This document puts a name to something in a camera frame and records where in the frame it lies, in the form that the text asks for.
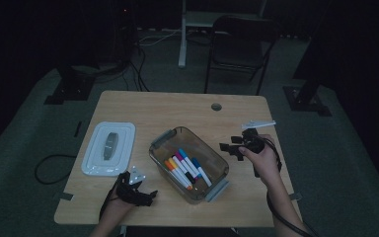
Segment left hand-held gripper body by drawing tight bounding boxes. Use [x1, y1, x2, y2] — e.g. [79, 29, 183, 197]
[114, 165, 147, 205]

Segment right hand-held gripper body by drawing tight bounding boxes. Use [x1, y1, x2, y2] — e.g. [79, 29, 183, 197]
[241, 119, 277, 155]

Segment dark blue marker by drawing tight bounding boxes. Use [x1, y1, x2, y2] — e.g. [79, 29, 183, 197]
[190, 157, 213, 188]

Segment orange marker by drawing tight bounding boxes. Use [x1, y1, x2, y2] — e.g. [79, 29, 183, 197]
[163, 159, 194, 192]

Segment yellow marker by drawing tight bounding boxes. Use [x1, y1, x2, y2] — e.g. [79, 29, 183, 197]
[168, 157, 193, 187]

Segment light blue marker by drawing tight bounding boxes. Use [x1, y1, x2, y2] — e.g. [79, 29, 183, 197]
[178, 147, 202, 179]

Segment black marker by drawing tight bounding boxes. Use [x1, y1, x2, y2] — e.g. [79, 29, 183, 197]
[185, 170, 197, 186]

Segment magenta marker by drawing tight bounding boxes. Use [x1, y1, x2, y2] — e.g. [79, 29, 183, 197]
[174, 150, 195, 179]

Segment clear storage box grey latches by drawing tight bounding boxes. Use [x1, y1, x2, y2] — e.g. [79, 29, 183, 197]
[148, 125, 230, 205]

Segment person's left hand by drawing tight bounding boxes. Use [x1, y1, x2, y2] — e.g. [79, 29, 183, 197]
[104, 197, 138, 218]

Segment person's right hand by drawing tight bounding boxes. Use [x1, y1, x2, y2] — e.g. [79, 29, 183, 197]
[238, 133, 282, 189]

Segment small black stick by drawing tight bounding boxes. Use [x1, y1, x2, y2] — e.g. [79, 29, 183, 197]
[73, 120, 83, 138]

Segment black folding chair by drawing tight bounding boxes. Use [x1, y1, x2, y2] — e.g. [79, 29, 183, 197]
[204, 14, 280, 97]

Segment dark equipment with red light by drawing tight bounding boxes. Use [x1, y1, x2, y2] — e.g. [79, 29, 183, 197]
[110, 0, 137, 65]

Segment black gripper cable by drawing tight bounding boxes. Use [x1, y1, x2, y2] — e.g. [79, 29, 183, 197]
[265, 136, 310, 237]
[99, 177, 122, 221]

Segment white lid grey handle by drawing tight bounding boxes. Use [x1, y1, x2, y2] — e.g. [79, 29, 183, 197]
[80, 120, 136, 178]

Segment black stand with base plate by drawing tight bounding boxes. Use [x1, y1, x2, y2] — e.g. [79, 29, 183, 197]
[43, 63, 97, 107]
[282, 65, 334, 118]

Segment black floor cable loop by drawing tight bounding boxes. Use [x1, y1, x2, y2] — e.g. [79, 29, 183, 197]
[34, 153, 78, 186]

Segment black floor cables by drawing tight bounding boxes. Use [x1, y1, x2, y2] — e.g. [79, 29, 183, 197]
[121, 45, 151, 93]

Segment white metal desk frame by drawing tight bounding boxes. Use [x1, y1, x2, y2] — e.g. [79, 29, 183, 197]
[177, 0, 268, 69]

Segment white floor cable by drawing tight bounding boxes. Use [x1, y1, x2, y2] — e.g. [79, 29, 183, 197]
[137, 29, 183, 47]

